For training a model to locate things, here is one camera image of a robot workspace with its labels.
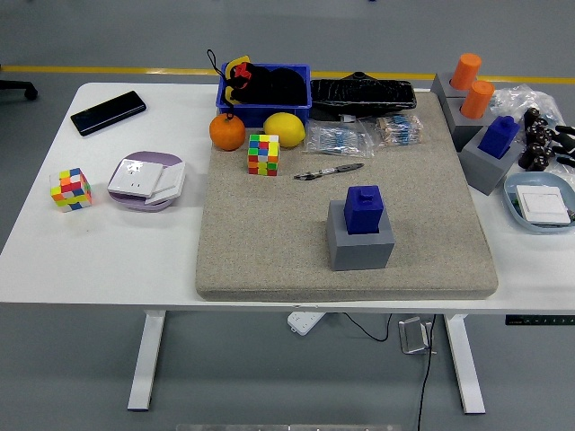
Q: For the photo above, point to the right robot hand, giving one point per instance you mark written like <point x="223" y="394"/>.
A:
<point x="569" y="143"/>

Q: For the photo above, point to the blue square seal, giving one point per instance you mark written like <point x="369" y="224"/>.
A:
<point x="361" y="211"/>
<point x="498" y="137"/>

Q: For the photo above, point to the grey square-slot seal holder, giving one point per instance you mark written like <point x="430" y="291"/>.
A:
<point x="487" y="170"/>
<point x="359" y="253"/>

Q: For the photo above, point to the orange cylinder seal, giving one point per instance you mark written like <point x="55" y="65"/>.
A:
<point x="477" y="99"/>
<point x="466" y="72"/>

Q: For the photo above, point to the grey round-slot seal holder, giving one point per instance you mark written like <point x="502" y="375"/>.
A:
<point x="467" y="132"/>
<point x="442" y="87"/>

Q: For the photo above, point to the dark brown knob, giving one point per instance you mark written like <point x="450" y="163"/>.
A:
<point x="532" y="116"/>
<point x="534" y="148"/>
<point x="530" y="162"/>
<point x="547" y="155"/>
<point x="540" y="127"/>
<point x="550" y="136"/>

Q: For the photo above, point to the crumpled clear plastic bag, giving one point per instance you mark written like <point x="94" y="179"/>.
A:
<point x="516" y="96"/>

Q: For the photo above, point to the light blue plate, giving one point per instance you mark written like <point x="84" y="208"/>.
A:
<point x="512" y="188"/>

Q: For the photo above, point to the clear bag of resistors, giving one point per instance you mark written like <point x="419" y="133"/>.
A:
<point x="400" y="130"/>
<point x="337" y="141"/>

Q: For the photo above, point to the black table control panel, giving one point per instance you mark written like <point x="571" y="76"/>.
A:
<point x="539" y="320"/>

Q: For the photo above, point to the black keyboard in plastic wrap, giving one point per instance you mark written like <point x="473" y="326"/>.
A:
<point x="359" y="96"/>

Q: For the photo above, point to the small white connector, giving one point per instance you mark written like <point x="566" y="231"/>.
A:
<point x="348" y="119"/>

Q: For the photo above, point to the black pen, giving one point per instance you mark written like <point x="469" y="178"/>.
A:
<point x="330" y="170"/>

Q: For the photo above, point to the white table leg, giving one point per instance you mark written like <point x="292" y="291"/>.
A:
<point x="146" y="359"/>
<point x="465" y="363"/>

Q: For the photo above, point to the yellow lemon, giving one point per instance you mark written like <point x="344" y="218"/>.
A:
<point x="284" y="130"/>

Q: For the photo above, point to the grey-brown mat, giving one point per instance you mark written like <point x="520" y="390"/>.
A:
<point x="269" y="233"/>

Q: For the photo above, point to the blue plastic bin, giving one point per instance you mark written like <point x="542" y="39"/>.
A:
<point x="251" y="114"/>

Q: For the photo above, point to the white power strip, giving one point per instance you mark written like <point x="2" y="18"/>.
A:
<point x="305" y="322"/>

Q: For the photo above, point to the orange fruit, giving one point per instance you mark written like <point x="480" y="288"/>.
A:
<point x="227" y="132"/>

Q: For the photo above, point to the purple plate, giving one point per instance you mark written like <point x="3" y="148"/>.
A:
<point x="153" y="157"/>

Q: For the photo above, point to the black smartphone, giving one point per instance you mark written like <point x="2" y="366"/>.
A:
<point x="108" y="113"/>

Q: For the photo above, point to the twisted multicolour puzzle cube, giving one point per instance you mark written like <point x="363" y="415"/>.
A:
<point x="71" y="190"/>

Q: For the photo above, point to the black chair base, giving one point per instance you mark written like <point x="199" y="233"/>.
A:
<point x="18" y="85"/>

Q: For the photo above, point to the white square switch panel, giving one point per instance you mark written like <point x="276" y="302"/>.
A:
<point x="541" y="204"/>

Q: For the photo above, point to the silver metal bracket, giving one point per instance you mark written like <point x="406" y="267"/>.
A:
<point x="413" y="336"/>

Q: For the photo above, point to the white wall switch panel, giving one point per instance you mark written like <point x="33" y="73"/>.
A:
<point x="173" y="179"/>

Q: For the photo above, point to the white wall socket panel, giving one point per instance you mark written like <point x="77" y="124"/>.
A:
<point x="135" y="177"/>

